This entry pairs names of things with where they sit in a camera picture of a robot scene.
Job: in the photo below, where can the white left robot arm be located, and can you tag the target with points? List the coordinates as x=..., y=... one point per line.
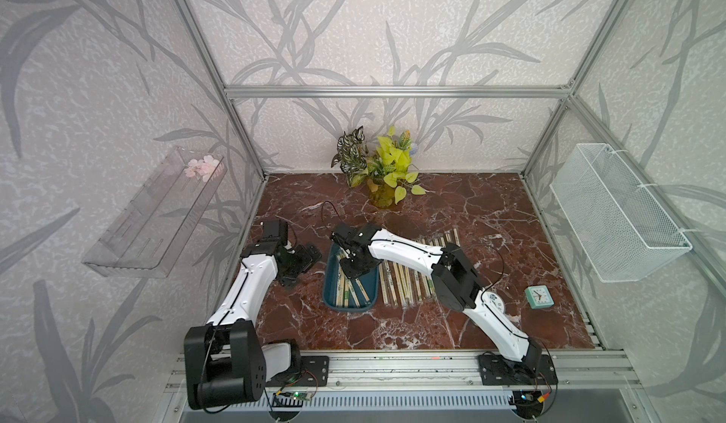
x=225, y=363

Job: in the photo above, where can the artificial green potted plant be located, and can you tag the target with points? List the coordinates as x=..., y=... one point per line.
x=385, y=171

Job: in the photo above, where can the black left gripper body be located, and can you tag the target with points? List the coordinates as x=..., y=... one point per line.
x=295, y=261

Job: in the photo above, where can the pink artificial flower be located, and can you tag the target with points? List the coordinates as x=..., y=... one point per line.
x=205, y=168

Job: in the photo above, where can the aluminium front rail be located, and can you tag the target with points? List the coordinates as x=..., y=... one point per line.
x=448, y=370

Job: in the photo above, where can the white wire mesh basket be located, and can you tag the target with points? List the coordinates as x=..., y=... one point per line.
x=624, y=231

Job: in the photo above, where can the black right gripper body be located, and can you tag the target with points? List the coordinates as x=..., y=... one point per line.
x=353, y=270

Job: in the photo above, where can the small teal alarm clock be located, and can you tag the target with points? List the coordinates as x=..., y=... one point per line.
x=539, y=297

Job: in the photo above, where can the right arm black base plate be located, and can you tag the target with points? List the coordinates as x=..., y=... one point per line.
x=495, y=370

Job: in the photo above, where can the round canister with green label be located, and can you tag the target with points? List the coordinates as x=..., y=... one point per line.
x=495, y=301

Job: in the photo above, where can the clear acrylic wall shelf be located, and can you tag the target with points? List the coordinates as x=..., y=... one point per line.
x=151, y=232

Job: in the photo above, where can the teal plastic storage box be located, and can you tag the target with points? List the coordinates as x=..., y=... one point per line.
x=348, y=295

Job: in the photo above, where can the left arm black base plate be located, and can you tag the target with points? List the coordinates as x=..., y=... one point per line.
x=313, y=372

